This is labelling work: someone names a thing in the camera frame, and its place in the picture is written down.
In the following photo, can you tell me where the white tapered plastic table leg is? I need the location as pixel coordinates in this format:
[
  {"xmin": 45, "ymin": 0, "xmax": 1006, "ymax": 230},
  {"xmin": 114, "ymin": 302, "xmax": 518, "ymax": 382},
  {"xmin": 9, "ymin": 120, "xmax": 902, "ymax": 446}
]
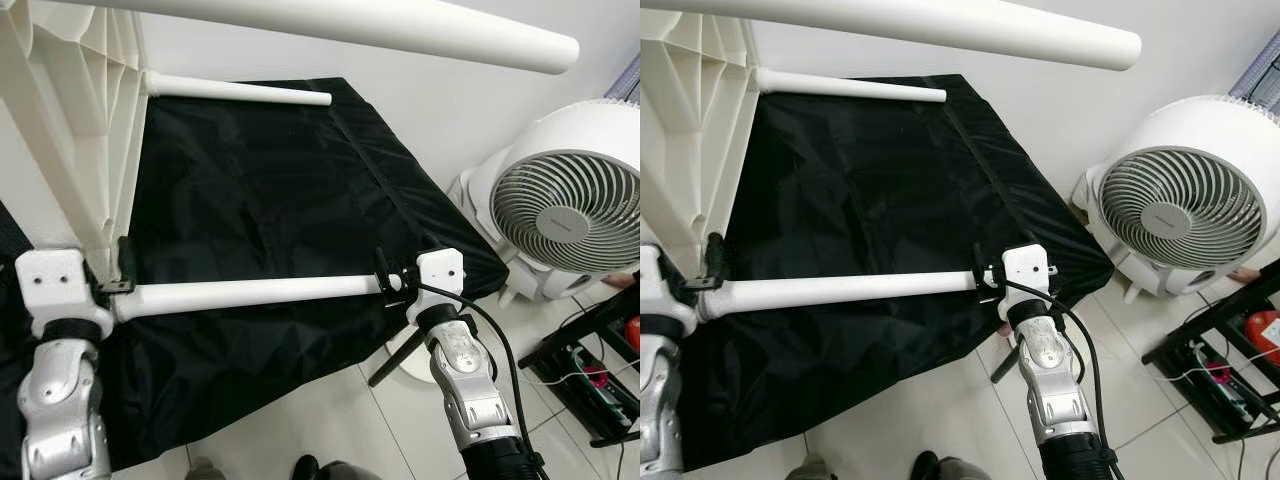
[
  {"xmin": 754, "ymin": 66, "xmax": 948, "ymax": 105},
  {"xmin": 110, "ymin": 274, "xmax": 403, "ymax": 324},
  {"xmin": 640, "ymin": 0, "xmax": 1144, "ymax": 72},
  {"xmin": 144, "ymin": 69, "xmax": 334, "ymax": 108},
  {"xmin": 60, "ymin": 0, "xmax": 581, "ymax": 77},
  {"xmin": 698, "ymin": 269, "xmax": 989, "ymax": 323}
]

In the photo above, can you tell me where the white fan with grey grille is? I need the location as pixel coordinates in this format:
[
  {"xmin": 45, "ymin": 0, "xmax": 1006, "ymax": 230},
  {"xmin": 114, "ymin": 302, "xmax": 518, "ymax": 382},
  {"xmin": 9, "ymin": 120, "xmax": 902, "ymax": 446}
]
[
  {"xmin": 447, "ymin": 98, "xmax": 641, "ymax": 309},
  {"xmin": 1072, "ymin": 94, "xmax": 1280, "ymax": 304}
]

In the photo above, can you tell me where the black table cloth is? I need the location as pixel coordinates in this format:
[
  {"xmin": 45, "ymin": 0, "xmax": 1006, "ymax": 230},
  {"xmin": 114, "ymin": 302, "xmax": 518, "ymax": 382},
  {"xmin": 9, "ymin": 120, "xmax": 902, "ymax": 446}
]
[
  {"xmin": 640, "ymin": 72, "xmax": 1117, "ymax": 473},
  {"xmin": 0, "ymin": 77, "xmax": 511, "ymax": 473}
]

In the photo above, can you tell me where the white round floor base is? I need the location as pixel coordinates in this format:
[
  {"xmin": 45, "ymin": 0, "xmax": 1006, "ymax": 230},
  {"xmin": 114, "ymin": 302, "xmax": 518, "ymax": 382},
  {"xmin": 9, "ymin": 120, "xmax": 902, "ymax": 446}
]
[{"xmin": 392, "ymin": 338, "xmax": 443, "ymax": 386}]

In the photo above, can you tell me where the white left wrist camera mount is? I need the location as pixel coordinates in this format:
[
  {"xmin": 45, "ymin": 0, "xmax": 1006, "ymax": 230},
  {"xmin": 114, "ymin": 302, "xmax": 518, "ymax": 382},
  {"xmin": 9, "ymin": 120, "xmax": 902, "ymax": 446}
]
[
  {"xmin": 14, "ymin": 247, "xmax": 117, "ymax": 343},
  {"xmin": 640, "ymin": 244, "xmax": 703, "ymax": 337}
]

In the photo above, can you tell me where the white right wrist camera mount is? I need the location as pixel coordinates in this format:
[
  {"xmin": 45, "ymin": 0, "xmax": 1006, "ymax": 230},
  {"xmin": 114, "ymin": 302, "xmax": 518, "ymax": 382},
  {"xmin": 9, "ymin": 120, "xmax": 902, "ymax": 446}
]
[
  {"xmin": 405, "ymin": 247, "xmax": 467, "ymax": 327},
  {"xmin": 992, "ymin": 242, "xmax": 1053, "ymax": 327}
]

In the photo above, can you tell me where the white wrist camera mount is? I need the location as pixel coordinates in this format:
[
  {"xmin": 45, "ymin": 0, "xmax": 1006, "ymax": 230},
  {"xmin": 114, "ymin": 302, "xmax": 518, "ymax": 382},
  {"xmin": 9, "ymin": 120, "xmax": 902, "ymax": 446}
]
[
  {"xmin": 405, "ymin": 247, "xmax": 467, "ymax": 327},
  {"xmin": 14, "ymin": 247, "xmax": 117, "ymax": 343},
  {"xmin": 640, "ymin": 244, "xmax": 703, "ymax": 337},
  {"xmin": 992, "ymin": 242, "xmax": 1053, "ymax": 327}
]

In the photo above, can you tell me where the thin white cable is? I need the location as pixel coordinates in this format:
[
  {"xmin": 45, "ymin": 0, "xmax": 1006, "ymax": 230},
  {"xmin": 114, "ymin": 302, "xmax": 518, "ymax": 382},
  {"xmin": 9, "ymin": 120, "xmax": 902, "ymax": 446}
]
[
  {"xmin": 1150, "ymin": 345, "xmax": 1280, "ymax": 387},
  {"xmin": 518, "ymin": 358, "xmax": 641, "ymax": 388}
]

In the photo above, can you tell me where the white plastic table top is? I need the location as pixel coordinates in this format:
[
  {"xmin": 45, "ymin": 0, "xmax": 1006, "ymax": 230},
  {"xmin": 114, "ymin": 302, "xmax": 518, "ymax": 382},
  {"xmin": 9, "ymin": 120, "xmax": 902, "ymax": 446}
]
[
  {"xmin": 640, "ymin": 0, "xmax": 761, "ymax": 273},
  {"xmin": 0, "ymin": 0, "xmax": 148, "ymax": 279}
]

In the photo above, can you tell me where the grey slatted window blind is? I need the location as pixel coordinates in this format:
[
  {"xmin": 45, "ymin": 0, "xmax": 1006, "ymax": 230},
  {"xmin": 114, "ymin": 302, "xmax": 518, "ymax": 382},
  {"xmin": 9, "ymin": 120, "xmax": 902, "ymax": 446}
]
[
  {"xmin": 603, "ymin": 52, "xmax": 641, "ymax": 104},
  {"xmin": 1228, "ymin": 28, "xmax": 1280, "ymax": 113}
]

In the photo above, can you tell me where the black metal floor rack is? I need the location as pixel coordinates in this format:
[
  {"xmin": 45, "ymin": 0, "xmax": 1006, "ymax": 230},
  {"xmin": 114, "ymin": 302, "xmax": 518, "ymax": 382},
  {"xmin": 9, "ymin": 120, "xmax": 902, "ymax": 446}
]
[
  {"xmin": 518, "ymin": 283, "xmax": 641, "ymax": 449},
  {"xmin": 1142, "ymin": 268, "xmax": 1280, "ymax": 446}
]

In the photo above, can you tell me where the silver robot right leg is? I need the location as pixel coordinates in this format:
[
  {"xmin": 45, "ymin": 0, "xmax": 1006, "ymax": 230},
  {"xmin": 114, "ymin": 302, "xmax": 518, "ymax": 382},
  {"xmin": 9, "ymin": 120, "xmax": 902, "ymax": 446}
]
[
  {"xmin": 318, "ymin": 459, "xmax": 383, "ymax": 480},
  {"xmin": 938, "ymin": 457, "xmax": 993, "ymax": 480}
]

